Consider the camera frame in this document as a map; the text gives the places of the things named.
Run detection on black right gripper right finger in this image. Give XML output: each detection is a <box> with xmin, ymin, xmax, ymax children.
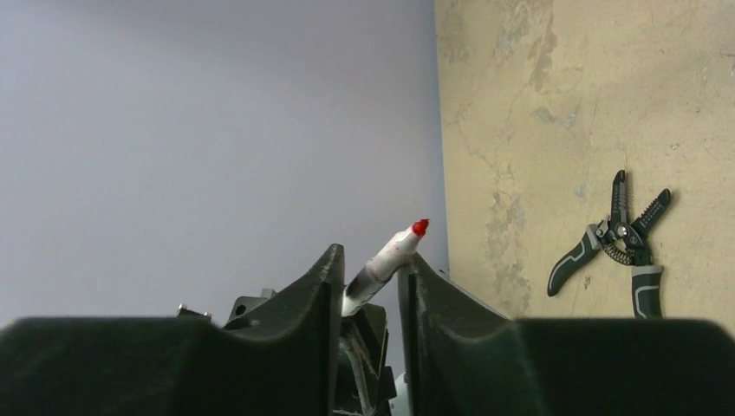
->
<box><xmin>398</xmin><ymin>256</ymin><xmax>734</xmax><ymax>415</ymax></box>

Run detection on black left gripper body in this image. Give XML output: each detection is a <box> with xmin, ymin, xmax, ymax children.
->
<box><xmin>176</xmin><ymin>289</ymin><xmax>277</xmax><ymax>330</ymax></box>

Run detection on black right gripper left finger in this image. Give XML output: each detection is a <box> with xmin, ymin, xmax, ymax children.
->
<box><xmin>1</xmin><ymin>244</ymin><xmax>345</xmax><ymax>415</ymax></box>

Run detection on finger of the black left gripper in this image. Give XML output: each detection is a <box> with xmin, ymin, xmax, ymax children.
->
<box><xmin>333</xmin><ymin>303</ymin><xmax>396</xmax><ymax>416</ymax></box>

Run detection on red and white marker pen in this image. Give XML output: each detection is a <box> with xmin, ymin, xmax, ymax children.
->
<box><xmin>341</xmin><ymin>218</ymin><xmax>430</xmax><ymax>318</ymax></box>

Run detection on black handled pliers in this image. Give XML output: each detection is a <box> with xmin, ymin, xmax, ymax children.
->
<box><xmin>546</xmin><ymin>170</ymin><xmax>672</xmax><ymax>319</ymax></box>

